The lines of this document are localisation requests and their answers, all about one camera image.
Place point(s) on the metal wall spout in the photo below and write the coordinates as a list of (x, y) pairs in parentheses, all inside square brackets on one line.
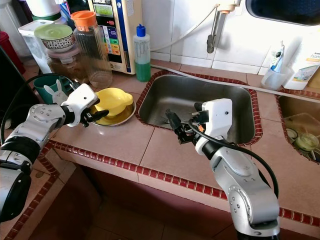
[(210, 45)]

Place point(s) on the small green glass bowl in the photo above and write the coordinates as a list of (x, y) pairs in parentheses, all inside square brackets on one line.
[(309, 142)]

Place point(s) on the white plastic container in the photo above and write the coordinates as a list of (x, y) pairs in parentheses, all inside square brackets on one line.
[(30, 50)]

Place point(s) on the green soap bottle blue cap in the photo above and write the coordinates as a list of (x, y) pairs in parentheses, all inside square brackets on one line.
[(142, 67)]

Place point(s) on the stainless steel bowl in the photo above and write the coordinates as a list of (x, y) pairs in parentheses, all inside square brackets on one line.
[(126, 118)]

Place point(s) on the clear pitcher orange lid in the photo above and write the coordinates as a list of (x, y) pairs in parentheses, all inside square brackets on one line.
[(84, 19)]

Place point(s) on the red flask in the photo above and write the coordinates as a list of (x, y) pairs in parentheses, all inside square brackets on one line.
[(10, 44)]

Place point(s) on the glass jar brown contents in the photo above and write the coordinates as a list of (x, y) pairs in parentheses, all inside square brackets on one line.
[(65, 67)]

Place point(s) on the patterned bowl green lid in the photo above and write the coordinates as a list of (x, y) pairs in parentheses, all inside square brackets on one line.
[(54, 31)]

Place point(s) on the dark hanging pan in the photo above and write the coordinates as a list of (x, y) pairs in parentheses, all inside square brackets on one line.
[(285, 10)]

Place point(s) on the steel cutlery piece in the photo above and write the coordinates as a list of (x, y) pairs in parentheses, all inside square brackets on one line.
[(160, 120)]

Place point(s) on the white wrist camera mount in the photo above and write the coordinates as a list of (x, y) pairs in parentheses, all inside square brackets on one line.
[(80, 100), (217, 117)]

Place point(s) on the white bunny figure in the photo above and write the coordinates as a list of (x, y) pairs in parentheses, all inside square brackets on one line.
[(56, 95)]

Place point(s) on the white blue toothbrush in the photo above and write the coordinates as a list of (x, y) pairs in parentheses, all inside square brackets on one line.
[(278, 57)]

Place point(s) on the yellow plastic bowl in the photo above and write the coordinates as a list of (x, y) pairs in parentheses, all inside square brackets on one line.
[(115, 99)]

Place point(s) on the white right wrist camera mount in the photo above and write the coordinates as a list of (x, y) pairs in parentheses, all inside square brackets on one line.
[(217, 117)]

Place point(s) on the teal ceramic mug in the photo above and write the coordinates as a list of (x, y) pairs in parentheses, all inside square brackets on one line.
[(41, 90)]

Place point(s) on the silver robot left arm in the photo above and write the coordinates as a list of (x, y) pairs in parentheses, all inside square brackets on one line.
[(40, 125)]

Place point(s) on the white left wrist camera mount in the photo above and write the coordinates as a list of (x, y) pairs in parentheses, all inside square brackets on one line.
[(80, 100)]

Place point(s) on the clear plastic cup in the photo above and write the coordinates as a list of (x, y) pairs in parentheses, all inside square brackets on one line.
[(275, 80)]

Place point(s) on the black kettle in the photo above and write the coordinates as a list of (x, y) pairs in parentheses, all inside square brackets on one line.
[(10, 87)]

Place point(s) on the white detergent bottle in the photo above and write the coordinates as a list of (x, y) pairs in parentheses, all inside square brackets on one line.
[(305, 70)]

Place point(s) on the red tiled kitchen counter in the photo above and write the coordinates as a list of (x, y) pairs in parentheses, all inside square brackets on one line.
[(130, 200)]

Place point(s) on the white pot green base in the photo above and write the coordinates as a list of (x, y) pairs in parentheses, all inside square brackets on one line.
[(42, 7)]

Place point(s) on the beige water ionizer appliance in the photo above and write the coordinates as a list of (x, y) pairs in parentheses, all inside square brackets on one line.
[(130, 30)]

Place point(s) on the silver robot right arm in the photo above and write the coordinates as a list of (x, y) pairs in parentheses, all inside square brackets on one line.
[(245, 185)]

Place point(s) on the stainless steel sink basin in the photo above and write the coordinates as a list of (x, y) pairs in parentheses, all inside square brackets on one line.
[(295, 106), (180, 92)]

